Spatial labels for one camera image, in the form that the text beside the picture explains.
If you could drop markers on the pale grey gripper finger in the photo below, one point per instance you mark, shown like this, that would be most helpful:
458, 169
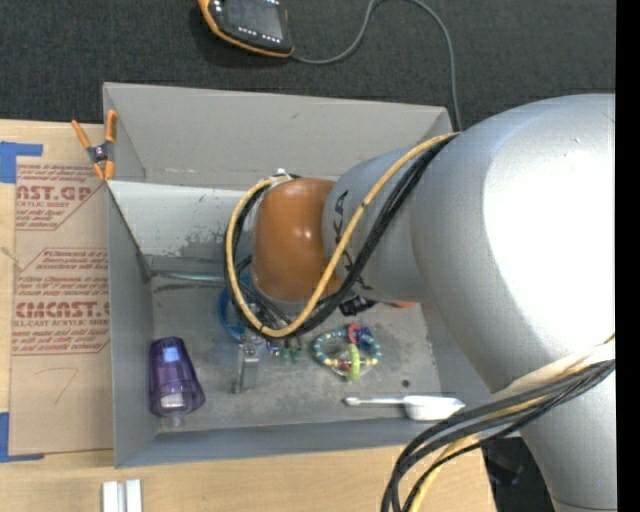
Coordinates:
238, 375
251, 372

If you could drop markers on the grey metal bin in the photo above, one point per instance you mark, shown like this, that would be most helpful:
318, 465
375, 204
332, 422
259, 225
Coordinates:
300, 400

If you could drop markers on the purple clear plastic cup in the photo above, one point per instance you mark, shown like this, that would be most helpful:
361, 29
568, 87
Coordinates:
172, 380

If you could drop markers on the white measuring scoop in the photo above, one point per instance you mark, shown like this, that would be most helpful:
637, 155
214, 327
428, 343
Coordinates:
430, 406

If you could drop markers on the brown cardboard board, red print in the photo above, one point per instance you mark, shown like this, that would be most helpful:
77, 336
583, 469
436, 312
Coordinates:
60, 280

